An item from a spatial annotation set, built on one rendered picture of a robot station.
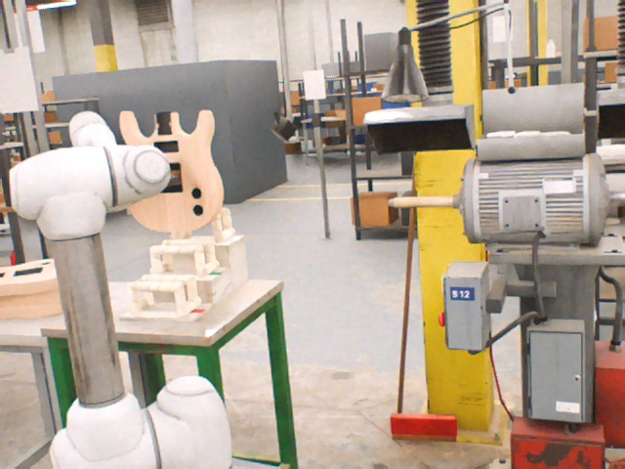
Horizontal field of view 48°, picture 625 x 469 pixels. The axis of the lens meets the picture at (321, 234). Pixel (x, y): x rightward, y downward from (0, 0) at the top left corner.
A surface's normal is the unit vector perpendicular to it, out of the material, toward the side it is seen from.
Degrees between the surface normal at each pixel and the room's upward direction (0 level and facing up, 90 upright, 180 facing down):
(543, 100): 90
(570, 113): 90
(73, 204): 95
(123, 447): 85
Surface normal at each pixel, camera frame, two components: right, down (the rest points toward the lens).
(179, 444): 0.33, 0.07
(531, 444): -0.33, 0.23
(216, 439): 0.69, 0.07
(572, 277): -0.30, 0.50
